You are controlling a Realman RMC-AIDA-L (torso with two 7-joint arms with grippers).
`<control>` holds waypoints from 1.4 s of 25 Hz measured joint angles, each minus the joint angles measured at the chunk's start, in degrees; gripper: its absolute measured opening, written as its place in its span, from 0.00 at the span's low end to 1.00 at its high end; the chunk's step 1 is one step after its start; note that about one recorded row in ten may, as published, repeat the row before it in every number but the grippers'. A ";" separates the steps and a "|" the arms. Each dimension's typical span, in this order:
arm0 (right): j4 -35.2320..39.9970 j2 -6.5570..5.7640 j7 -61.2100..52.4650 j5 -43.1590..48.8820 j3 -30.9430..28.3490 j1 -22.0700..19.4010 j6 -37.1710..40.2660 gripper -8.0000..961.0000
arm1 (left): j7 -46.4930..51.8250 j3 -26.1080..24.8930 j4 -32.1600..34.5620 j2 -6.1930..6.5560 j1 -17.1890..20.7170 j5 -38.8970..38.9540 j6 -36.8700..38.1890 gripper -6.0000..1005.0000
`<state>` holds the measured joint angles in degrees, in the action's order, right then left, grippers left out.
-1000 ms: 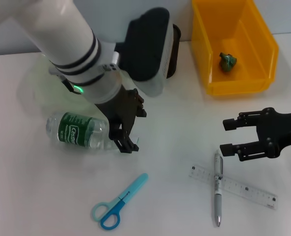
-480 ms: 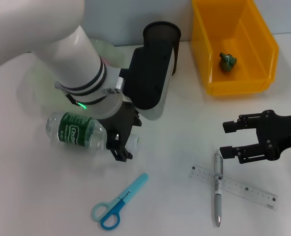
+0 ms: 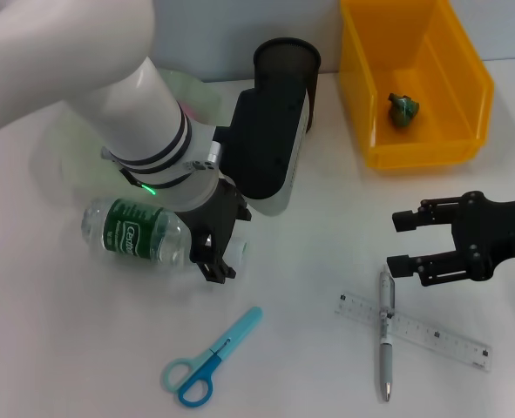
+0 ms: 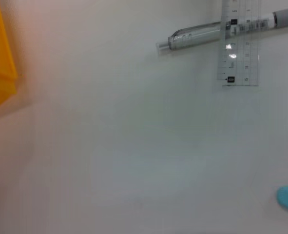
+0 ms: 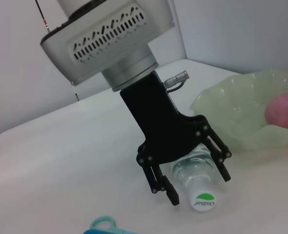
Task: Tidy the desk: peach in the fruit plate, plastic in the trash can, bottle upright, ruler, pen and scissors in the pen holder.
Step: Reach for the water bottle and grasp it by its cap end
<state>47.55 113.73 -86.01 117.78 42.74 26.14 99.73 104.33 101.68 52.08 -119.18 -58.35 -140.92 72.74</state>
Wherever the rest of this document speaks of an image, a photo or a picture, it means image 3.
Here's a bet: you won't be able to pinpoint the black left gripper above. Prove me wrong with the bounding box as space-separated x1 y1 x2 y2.
176 178 254 286

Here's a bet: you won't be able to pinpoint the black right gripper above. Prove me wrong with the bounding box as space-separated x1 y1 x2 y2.
386 190 515 287

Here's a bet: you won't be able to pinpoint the clear green-label water bottle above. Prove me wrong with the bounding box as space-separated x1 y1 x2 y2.
81 197 250 273

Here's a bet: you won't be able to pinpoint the blue sheathed scissors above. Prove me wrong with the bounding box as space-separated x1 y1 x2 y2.
164 306 265 408

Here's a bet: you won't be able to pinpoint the green plastic wrapper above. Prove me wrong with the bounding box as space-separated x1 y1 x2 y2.
386 91 421 131

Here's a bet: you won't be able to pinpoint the transparent plastic ruler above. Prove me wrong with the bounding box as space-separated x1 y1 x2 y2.
334 293 493 373

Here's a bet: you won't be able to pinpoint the grey retractable pen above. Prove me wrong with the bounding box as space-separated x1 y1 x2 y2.
376 264 397 402

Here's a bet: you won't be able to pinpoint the pale green glass fruit plate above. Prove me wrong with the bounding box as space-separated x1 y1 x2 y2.
28 67 226 206

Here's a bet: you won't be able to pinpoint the black mesh pen holder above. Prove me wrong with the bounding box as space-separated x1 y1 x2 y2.
253 37 322 135

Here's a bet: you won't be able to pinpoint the yellow plastic bin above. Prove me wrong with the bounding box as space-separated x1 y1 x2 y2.
338 0 496 171

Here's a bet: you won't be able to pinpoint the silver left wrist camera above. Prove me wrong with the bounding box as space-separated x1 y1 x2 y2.
219 85 315 218

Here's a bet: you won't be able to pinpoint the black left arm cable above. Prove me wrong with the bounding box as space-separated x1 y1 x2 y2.
101 146 139 186

